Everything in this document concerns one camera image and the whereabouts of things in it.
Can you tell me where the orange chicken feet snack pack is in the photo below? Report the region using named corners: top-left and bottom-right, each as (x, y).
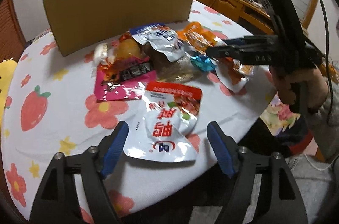
top-left (177, 21), bottom-right (258, 93)

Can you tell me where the blue foil candy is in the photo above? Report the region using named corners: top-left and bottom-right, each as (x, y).
top-left (190, 52), bottom-right (215, 72)

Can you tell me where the clear brown grain bar pack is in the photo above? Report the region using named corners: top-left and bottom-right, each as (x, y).
top-left (143, 44), bottom-right (201, 83)

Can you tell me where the blue top white duck pack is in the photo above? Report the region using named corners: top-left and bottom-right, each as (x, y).
top-left (129, 23), bottom-right (185, 62)

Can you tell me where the red top white duck pack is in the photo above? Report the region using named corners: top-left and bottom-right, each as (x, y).
top-left (124, 81), bottom-right (202, 163)

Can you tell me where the pink packaged braised egg snack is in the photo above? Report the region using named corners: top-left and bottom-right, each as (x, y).
top-left (94, 33), bottom-right (157, 102)

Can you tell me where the small white wafer pack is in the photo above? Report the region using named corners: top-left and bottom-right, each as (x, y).
top-left (91, 43), bottom-right (109, 77)

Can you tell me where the grey sleeve right forearm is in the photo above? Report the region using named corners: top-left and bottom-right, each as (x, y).
top-left (306, 85), bottom-right (338, 161)

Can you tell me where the person's right hand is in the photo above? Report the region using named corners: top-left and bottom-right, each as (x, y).
top-left (269, 66), bottom-right (329, 109)

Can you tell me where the wooden sideboard cabinet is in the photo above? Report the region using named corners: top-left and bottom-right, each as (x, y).
top-left (196, 0), bottom-right (274, 35)

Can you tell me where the floral bed blanket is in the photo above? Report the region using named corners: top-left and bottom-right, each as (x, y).
top-left (260, 95), bottom-right (318, 156)

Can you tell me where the fruit print white cloth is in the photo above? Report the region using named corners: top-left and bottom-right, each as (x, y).
top-left (1, 0), bottom-right (279, 222)

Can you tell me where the yellow Pikachu plush toy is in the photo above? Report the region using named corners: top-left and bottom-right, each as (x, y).
top-left (0, 59), bottom-right (17, 120)

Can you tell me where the brown cardboard box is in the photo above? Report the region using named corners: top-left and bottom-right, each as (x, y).
top-left (43, 0), bottom-right (192, 56)

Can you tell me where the wooden louvered wardrobe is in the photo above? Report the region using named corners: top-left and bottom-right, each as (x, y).
top-left (0, 0), bottom-right (26, 62)

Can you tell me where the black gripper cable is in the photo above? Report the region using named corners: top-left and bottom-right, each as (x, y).
top-left (266, 0), bottom-right (334, 126)

